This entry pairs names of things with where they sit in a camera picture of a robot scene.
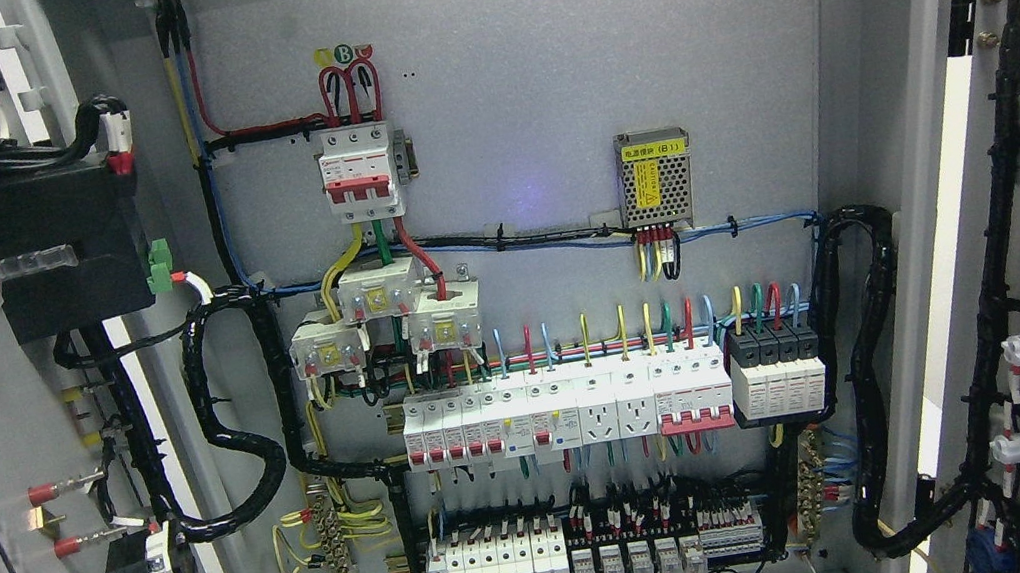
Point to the white relay row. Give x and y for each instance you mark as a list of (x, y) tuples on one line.
[(660, 536)]

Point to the brass ground terminal bar left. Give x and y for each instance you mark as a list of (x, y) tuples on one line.
[(332, 537)]

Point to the black digital power meter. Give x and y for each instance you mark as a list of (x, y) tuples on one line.
[(72, 249)]

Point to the white red-lever circuit breaker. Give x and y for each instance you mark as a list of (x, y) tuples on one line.
[(693, 391)]

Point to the brass terminal bar right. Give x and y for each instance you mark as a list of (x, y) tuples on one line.
[(809, 487)]

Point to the white red main breaker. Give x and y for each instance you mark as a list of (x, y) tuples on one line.
[(363, 167)]

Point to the metal mesh power supply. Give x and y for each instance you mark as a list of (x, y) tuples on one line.
[(654, 170)]

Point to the white socket modules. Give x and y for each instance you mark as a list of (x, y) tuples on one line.
[(615, 400)]

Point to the row of white mini breakers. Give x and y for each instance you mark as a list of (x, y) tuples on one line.
[(493, 423)]

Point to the black white surge protector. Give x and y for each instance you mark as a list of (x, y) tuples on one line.
[(776, 376)]

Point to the lower white breaker row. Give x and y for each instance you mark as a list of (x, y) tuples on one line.
[(536, 545)]

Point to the white current transformers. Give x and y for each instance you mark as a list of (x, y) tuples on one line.
[(376, 301)]

